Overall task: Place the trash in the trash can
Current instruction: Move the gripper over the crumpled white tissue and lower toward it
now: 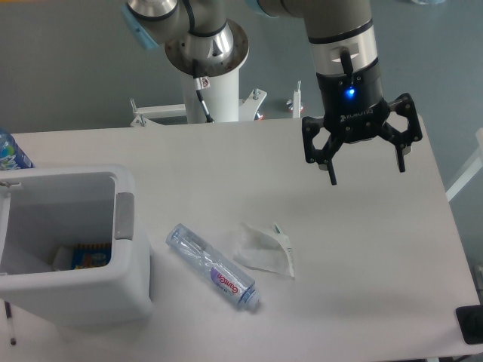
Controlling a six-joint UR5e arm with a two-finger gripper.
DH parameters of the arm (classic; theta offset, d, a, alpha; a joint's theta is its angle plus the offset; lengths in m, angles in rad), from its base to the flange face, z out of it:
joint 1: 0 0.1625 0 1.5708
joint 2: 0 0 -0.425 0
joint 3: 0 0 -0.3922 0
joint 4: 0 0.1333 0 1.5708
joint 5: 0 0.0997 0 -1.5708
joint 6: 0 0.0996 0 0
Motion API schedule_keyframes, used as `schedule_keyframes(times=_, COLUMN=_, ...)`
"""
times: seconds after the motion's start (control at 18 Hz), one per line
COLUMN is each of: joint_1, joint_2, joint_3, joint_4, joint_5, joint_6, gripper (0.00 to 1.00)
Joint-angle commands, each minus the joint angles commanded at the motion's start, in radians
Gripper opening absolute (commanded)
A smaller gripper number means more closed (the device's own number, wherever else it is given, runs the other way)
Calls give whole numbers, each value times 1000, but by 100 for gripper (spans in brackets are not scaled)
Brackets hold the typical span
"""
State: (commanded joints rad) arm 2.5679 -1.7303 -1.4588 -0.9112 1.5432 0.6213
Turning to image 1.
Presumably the blue labelled drink bottle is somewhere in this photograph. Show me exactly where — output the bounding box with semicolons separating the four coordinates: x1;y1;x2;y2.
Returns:
1;129;35;170

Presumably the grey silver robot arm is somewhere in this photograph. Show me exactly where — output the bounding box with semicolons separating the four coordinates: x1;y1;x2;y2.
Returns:
121;1;423;179

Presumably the clear plastic water bottle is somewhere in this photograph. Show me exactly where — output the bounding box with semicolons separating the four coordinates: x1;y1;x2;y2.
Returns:
166;223;261;312

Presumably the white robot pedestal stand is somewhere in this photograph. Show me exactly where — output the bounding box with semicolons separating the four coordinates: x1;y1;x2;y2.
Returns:
131;20;267;127

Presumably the white plastic wrapper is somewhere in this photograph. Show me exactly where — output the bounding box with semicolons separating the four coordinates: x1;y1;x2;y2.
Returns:
233;222;295;279

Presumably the black clamp at table edge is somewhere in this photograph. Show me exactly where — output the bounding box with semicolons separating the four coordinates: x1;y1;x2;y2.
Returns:
456;305;482;345

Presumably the blue orange snack packet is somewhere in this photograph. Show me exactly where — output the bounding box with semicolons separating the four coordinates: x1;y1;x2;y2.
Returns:
71;244;112;270

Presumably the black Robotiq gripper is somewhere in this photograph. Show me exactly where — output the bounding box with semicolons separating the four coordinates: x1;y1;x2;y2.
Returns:
302;59;423;186

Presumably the white frame leg right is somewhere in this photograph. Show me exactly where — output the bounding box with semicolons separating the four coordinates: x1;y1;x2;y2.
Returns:
445;128;482;202

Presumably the white paper in bin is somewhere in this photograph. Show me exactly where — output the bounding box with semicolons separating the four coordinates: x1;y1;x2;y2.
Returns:
51;246;74;272

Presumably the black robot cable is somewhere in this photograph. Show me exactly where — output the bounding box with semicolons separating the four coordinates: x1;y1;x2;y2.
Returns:
182;0;217;124

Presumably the black pen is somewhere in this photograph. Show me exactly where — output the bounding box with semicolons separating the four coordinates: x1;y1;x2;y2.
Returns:
5;301;17;346

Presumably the white trash can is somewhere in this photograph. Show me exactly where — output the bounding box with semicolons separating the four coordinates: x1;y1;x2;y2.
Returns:
1;164;152;326

